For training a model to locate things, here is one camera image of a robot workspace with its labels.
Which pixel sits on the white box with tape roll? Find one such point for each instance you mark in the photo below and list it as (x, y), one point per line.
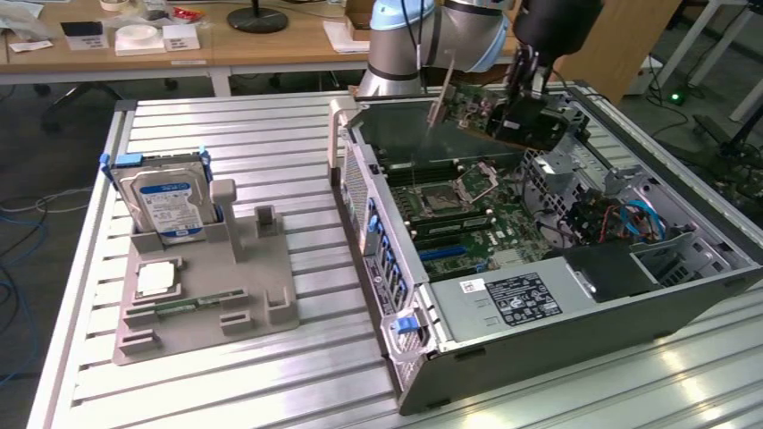
(138, 40)

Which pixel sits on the green RAM stick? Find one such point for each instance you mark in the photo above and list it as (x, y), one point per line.
(179, 305)

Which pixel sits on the white table frame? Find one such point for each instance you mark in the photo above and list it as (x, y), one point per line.
(704, 27)

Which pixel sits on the green GPU with black fan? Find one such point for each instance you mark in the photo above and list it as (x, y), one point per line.
(525, 120)

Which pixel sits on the masking tape roll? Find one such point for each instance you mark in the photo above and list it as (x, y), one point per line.
(113, 4)

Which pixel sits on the cardboard box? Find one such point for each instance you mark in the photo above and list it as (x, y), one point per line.
(358, 13)

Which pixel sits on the grey power supply unit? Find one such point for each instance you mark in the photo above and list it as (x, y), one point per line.
(513, 304)

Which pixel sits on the installed RAM stick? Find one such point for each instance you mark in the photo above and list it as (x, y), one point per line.
(453, 225)

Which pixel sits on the wooden desk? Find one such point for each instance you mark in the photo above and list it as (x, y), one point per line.
(269, 49)

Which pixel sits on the white labelled box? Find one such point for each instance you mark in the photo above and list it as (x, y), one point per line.
(181, 38)

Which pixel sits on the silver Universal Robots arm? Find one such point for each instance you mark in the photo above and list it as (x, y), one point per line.
(418, 40)

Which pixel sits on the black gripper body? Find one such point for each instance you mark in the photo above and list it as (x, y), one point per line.
(558, 24)

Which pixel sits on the silver CPU chip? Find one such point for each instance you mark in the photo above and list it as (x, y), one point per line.
(157, 279)

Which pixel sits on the metal disk bay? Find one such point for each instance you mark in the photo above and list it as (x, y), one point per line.
(554, 170)

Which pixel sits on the blue case latch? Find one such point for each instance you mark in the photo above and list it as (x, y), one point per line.
(406, 325)

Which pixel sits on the white paper card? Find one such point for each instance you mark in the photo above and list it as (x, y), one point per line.
(30, 46)

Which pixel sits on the metal socket cover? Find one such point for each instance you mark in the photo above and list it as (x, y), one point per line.
(479, 176)

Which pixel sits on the black chair base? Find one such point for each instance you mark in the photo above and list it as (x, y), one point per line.
(71, 100)

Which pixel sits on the hard disk with blue bracket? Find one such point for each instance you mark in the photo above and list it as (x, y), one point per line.
(161, 205)

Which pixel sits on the black lamp base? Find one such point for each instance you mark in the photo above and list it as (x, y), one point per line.
(258, 20)

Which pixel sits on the green motherboard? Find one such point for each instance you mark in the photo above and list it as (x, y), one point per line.
(507, 232)

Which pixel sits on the blue expansion slot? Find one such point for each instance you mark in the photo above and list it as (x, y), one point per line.
(442, 253)

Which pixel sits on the wooden cabinet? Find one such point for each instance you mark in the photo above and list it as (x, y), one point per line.
(621, 53)

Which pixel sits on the open black PC case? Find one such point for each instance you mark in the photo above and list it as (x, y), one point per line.
(597, 339)

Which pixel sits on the black and white box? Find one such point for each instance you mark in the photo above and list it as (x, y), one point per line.
(86, 36)

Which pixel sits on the grey parts rack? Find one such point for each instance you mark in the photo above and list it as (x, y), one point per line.
(209, 277)

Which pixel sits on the CPU socket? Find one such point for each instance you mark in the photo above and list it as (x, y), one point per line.
(445, 199)

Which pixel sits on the white paper stack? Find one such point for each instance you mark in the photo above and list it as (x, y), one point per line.
(346, 40)

